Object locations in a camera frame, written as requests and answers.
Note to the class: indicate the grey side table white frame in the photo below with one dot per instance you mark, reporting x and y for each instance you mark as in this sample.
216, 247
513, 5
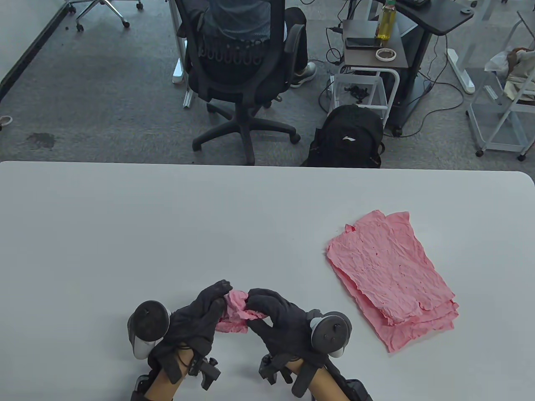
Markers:
359, 29

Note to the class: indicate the white plastic bag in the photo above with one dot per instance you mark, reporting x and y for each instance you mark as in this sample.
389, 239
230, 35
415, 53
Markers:
497, 60

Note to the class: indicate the swivel chair with chrome base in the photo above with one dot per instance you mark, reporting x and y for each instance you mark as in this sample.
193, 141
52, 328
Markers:
110, 8

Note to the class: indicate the beige cloth bundle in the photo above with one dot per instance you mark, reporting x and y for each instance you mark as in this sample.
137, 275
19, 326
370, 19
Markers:
520, 79

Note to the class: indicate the small black gadget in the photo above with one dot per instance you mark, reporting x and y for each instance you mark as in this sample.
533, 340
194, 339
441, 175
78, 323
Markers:
357, 94

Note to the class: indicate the person's right forearm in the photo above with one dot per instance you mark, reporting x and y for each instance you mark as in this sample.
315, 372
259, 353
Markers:
324, 386

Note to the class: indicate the person's left forearm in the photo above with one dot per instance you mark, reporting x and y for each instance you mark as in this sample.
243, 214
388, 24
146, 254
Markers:
165, 386

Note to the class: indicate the white tape roll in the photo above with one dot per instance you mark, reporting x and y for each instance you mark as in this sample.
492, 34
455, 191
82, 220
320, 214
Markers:
386, 60
10, 119

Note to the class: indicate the black keyboard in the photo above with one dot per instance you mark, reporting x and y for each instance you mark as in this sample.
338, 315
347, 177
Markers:
416, 3

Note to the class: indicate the white wheeled rack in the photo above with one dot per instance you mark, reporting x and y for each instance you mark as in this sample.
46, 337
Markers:
503, 133

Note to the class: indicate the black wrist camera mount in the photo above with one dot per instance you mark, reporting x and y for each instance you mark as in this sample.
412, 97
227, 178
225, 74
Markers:
269, 367
207, 371

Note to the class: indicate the black mesh office chair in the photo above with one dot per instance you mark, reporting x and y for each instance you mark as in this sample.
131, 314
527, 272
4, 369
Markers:
238, 75

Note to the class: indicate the black standing desk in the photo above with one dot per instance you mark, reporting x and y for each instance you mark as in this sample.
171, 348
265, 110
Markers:
443, 19

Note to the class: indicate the black white handheld controller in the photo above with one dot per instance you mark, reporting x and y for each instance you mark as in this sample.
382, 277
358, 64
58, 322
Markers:
332, 332
148, 319

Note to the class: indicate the yellow drink bottle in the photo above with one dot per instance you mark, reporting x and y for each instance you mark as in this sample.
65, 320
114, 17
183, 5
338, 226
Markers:
385, 25

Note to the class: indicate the person's right hand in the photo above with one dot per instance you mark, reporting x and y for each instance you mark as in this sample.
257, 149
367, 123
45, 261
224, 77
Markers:
288, 330

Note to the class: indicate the white desk foot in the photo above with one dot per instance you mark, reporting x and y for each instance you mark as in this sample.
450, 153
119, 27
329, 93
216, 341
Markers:
459, 71

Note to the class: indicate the black backpack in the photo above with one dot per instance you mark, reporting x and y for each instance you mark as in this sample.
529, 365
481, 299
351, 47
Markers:
347, 138

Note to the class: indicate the person's left hand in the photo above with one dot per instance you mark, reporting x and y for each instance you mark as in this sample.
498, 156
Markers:
196, 317

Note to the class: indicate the white desk leg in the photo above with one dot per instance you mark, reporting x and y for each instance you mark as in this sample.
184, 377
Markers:
177, 33

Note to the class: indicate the black phone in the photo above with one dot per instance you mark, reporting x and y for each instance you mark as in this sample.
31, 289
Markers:
361, 43

